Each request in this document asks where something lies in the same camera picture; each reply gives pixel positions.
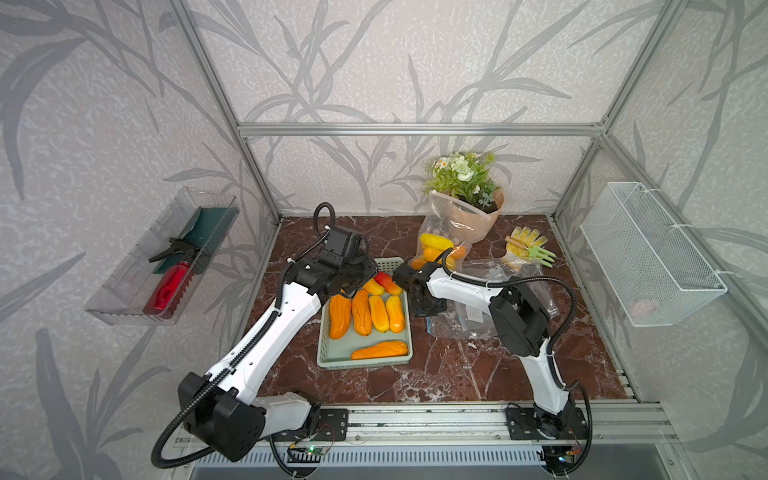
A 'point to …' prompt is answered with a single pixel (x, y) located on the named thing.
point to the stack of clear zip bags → (460, 320)
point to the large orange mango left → (340, 311)
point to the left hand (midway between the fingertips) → (379, 267)
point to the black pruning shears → (187, 251)
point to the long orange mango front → (384, 349)
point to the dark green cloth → (202, 240)
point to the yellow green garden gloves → (518, 258)
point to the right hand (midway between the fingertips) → (426, 309)
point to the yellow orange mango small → (374, 287)
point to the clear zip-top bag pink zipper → (446, 225)
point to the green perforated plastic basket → (336, 353)
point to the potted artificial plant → (460, 184)
